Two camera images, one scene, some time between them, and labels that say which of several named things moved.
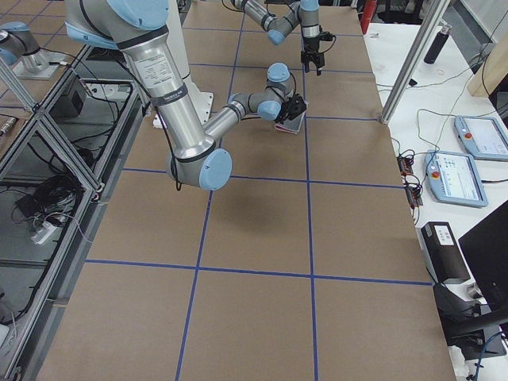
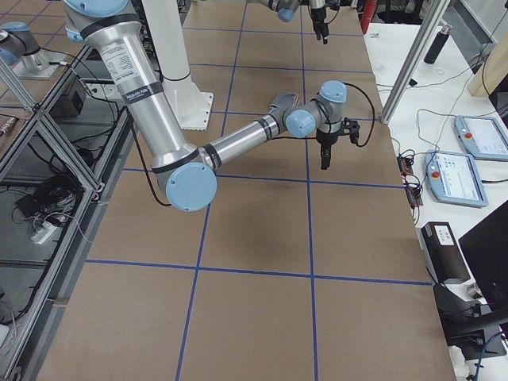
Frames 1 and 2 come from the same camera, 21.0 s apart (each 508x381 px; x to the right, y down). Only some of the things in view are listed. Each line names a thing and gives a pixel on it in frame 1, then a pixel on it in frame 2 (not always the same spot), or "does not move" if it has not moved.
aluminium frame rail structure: x=56 y=179 does not move
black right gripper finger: x=304 y=60 -> x=318 y=32
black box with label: x=441 y=252 does not move
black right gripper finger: x=320 y=63 -> x=324 y=32
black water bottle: x=437 y=44 does not move
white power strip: x=43 y=233 does not move
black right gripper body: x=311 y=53 -> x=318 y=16
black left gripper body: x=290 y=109 -> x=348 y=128
